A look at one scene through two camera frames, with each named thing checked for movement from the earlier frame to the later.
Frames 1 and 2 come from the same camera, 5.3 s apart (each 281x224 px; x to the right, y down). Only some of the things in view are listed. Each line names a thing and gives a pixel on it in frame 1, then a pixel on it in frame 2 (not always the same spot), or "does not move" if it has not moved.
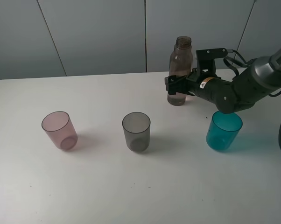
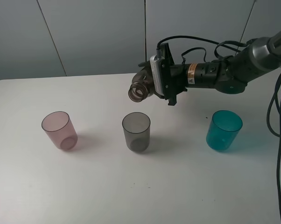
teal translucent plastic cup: [222, 130] does not move
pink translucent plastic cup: [58, 125] does not move
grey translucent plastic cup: [136, 127] does not move
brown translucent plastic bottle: [181, 63] to [142, 86]
